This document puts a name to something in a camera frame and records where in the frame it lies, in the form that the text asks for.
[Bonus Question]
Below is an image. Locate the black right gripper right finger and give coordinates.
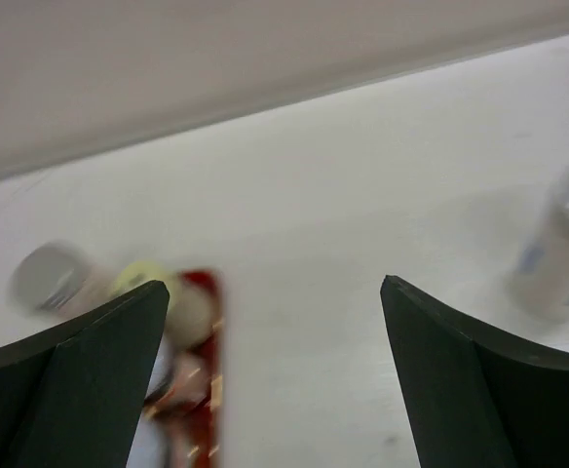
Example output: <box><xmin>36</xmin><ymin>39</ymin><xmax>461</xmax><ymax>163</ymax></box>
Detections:
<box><xmin>380</xmin><ymin>276</ymin><xmax>569</xmax><ymax>467</ymax></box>

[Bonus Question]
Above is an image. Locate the red lacquer tray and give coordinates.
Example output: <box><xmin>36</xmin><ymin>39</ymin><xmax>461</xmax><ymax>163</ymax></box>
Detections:
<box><xmin>143</xmin><ymin>269</ymin><xmax>223</xmax><ymax>467</ymax></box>

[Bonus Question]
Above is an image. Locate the red-white lid sauce jar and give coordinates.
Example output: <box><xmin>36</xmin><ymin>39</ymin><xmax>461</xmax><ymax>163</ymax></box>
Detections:
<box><xmin>145</xmin><ymin>339</ymin><xmax>210</xmax><ymax>411</ymax></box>

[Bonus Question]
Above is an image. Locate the yellow cap spice bottle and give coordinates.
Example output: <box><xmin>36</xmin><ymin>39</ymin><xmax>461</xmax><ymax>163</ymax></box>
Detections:
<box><xmin>108</xmin><ymin>261</ymin><xmax>215</xmax><ymax>350</ymax></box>

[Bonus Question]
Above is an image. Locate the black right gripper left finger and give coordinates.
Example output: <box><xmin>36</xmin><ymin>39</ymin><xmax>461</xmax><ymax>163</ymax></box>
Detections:
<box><xmin>0</xmin><ymin>281</ymin><xmax>169</xmax><ymax>467</ymax></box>

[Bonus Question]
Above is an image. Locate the tall jar blue label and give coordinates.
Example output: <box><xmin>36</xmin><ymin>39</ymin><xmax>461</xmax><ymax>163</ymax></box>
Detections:
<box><xmin>10</xmin><ymin>242</ymin><xmax>112</xmax><ymax>320</ymax></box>

